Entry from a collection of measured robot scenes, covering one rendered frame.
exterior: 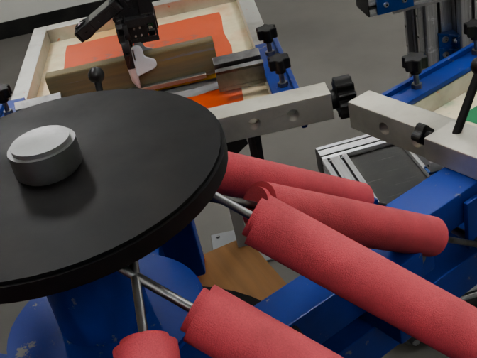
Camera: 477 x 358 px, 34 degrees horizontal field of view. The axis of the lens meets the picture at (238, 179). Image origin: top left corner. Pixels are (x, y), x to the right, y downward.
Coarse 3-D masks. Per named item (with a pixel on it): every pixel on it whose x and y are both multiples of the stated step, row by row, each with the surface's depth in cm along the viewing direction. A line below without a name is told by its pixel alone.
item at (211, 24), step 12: (168, 24) 202; (180, 24) 201; (192, 24) 199; (204, 24) 197; (216, 24) 196; (168, 36) 195; (180, 36) 193; (204, 36) 190; (216, 36) 189; (216, 48) 182; (228, 48) 181; (204, 96) 161; (216, 96) 160; (228, 96) 159; (240, 96) 158
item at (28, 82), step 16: (160, 0) 209; (176, 0) 206; (192, 0) 206; (208, 0) 207; (224, 0) 207; (240, 0) 196; (160, 16) 207; (256, 16) 184; (48, 32) 206; (64, 32) 207; (96, 32) 208; (32, 48) 196; (48, 48) 203; (32, 64) 186; (32, 80) 178; (16, 96) 171; (32, 96) 174
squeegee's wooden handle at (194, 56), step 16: (160, 48) 161; (176, 48) 160; (192, 48) 161; (208, 48) 161; (96, 64) 161; (112, 64) 160; (160, 64) 162; (176, 64) 162; (192, 64) 162; (208, 64) 163; (48, 80) 161; (64, 80) 161; (80, 80) 161; (112, 80) 162; (128, 80) 163; (144, 80) 163; (160, 80) 163; (64, 96) 163
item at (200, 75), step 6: (204, 72) 163; (174, 78) 163; (180, 78) 163; (186, 78) 162; (192, 78) 163; (198, 78) 163; (150, 84) 163; (156, 84) 163; (162, 84) 162; (168, 84) 163; (174, 84) 163
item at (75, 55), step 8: (96, 40) 202; (104, 40) 201; (112, 40) 200; (72, 48) 201; (80, 48) 200; (88, 48) 199; (96, 48) 198; (104, 48) 196; (112, 48) 195; (120, 48) 194; (72, 56) 196; (80, 56) 195; (88, 56) 194; (72, 64) 191; (80, 64) 190
